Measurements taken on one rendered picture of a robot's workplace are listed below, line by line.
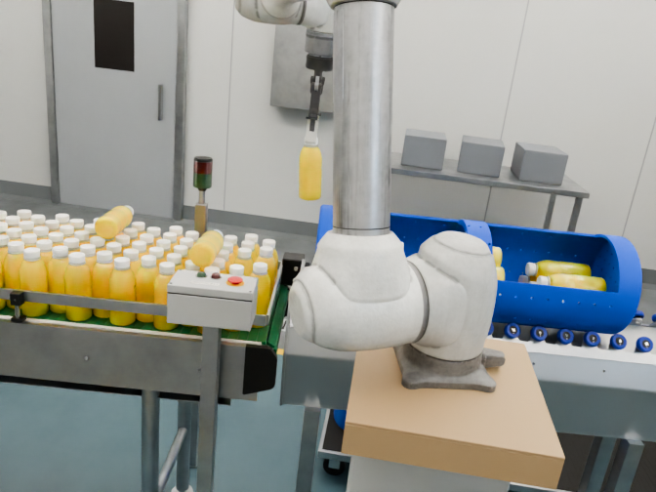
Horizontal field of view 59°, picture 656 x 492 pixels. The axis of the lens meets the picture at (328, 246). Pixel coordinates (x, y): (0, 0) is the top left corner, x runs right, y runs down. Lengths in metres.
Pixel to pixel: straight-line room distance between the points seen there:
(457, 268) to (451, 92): 4.00
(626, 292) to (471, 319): 0.73
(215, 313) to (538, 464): 0.76
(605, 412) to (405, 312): 1.05
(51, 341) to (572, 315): 1.39
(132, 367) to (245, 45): 3.82
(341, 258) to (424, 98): 4.07
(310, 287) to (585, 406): 1.14
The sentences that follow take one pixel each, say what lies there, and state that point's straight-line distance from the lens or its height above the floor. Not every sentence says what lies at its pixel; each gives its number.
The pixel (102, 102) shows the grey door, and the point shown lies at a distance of 5.57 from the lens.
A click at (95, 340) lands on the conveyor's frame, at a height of 0.87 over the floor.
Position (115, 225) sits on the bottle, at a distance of 1.73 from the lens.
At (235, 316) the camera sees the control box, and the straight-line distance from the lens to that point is 1.39.
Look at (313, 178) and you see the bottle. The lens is 1.68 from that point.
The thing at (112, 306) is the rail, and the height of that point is 0.96.
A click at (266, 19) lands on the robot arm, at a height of 1.70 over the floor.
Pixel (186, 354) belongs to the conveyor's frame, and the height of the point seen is 0.86.
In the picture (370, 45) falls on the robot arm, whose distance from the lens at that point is 0.98.
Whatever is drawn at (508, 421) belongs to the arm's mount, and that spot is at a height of 1.07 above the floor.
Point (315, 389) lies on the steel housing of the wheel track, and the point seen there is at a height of 0.71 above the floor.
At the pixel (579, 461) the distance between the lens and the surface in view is 2.77.
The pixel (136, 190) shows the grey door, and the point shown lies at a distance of 5.58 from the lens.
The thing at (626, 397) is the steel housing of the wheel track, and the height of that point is 0.80.
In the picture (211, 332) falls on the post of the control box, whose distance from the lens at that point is 1.46.
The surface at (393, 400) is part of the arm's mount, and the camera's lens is 1.09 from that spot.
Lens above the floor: 1.66
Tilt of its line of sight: 19 degrees down
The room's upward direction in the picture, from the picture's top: 6 degrees clockwise
